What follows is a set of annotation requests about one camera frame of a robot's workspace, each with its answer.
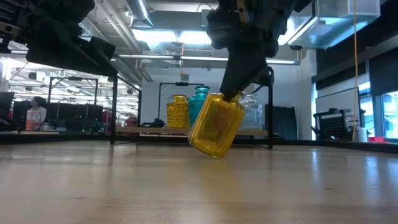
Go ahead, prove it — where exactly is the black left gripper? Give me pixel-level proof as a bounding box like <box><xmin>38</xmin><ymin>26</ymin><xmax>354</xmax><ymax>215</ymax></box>
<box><xmin>0</xmin><ymin>0</ymin><xmax>118</xmax><ymax>78</ymax></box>

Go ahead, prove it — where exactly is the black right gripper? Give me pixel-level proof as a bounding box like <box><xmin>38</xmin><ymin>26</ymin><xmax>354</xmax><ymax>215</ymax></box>
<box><xmin>217</xmin><ymin>0</ymin><xmax>312</xmax><ymax>101</ymax></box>

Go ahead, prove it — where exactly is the clear flat-shouldered ribbed vase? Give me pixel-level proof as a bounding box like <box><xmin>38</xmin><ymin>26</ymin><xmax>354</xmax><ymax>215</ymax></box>
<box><xmin>239</xmin><ymin>93</ymin><xmax>264</xmax><ymax>131</ymax></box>

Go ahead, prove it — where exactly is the yellow ribbed urn-shaped vase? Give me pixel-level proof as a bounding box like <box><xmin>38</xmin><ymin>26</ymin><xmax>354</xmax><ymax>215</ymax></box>
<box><xmin>187</xmin><ymin>91</ymin><xmax>246</xmax><ymax>159</ymax></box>

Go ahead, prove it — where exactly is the teal diamond-pattern square vase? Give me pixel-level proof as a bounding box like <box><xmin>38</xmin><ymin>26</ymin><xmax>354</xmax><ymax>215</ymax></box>
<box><xmin>188</xmin><ymin>85</ymin><xmax>211</xmax><ymax>128</ymax></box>

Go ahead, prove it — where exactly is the yellow diamond-pattern squat vase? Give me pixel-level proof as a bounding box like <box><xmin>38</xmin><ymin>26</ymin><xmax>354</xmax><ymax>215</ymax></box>
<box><xmin>165</xmin><ymin>94</ymin><xmax>190</xmax><ymax>129</ymax></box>

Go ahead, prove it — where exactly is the dark blue board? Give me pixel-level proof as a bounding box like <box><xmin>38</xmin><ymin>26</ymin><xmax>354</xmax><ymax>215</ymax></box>
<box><xmin>263</xmin><ymin>105</ymin><xmax>299</xmax><ymax>141</ymax></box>

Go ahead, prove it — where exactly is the long ceiling light strip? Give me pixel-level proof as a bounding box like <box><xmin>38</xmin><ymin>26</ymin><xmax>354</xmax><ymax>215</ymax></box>
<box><xmin>9</xmin><ymin>49</ymin><xmax>302</xmax><ymax>66</ymax></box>

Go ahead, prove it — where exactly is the black desk partition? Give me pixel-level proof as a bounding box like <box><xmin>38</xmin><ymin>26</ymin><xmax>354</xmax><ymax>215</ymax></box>
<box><xmin>12</xmin><ymin>101</ymin><xmax>104</xmax><ymax>131</ymax></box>

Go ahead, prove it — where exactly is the red chair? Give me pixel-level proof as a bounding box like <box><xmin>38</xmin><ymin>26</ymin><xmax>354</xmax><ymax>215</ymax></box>
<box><xmin>124</xmin><ymin>116</ymin><xmax>140</xmax><ymax>128</ymax></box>
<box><xmin>102</xmin><ymin>110</ymin><xmax>112</xmax><ymax>131</ymax></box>

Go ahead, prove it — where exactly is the person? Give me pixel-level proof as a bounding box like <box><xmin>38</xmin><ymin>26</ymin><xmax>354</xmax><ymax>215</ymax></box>
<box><xmin>29</xmin><ymin>96</ymin><xmax>48</xmax><ymax>130</ymax></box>

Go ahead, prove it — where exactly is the white board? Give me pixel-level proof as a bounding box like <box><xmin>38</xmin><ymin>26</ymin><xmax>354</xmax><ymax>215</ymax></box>
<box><xmin>315</xmin><ymin>86</ymin><xmax>361</xmax><ymax>125</ymax></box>

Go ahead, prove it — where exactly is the orange box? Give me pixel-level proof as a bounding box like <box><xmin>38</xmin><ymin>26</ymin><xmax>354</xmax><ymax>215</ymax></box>
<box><xmin>25</xmin><ymin>109</ymin><xmax>42</xmax><ymax>131</ymax></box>

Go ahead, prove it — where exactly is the black monitor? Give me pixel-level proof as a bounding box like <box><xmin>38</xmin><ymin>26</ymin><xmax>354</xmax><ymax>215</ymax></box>
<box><xmin>0</xmin><ymin>91</ymin><xmax>16</xmax><ymax>118</ymax></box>

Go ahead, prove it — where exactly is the white paper roll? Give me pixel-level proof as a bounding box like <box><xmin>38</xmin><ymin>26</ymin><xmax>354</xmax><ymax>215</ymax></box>
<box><xmin>357</xmin><ymin>127</ymin><xmax>369</xmax><ymax>143</ymax></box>

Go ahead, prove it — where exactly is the black roller blind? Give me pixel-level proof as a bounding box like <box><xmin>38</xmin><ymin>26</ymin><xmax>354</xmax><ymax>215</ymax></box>
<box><xmin>368</xmin><ymin>54</ymin><xmax>398</xmax><ymax>96</ymax></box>

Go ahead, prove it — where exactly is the black background rig frame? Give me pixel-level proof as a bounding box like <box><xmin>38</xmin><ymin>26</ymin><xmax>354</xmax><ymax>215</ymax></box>
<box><xmin>47</xmin><ymin>76</ymin><xmax>100</xmax><ymax>108</ymax></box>
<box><xmin>157</xmin><ymin>82</ymin><xmax>205</xmax><ymax>121</ymax></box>

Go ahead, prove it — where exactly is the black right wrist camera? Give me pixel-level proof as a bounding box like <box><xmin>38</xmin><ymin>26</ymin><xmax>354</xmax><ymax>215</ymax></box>
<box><xmin>206</xmin><ymin>8</ymin><xmax>231</xmax><ymax>50</ymax></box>

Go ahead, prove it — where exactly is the silver spiral ceiling duct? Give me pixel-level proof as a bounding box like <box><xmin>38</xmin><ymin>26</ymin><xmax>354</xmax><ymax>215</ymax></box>
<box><xmin>125</xmin><ymin>0</ymin><xmax>155</xmax><ymax>27</ymax></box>

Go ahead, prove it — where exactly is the black frame wooden shelf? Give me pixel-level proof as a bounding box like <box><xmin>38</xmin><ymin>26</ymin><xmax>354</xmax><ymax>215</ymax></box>
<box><xmin>110</xmin><ymin>74</ymin><xmax>275</xmax><ymax>150</ymax></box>

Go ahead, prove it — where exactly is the yellow hanging cord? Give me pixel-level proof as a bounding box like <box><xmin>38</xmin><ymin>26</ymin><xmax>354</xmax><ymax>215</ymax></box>
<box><xmin>351</xmin><ymin>0</ymin><xmax>359</xmax><ymax>142</ymax></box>

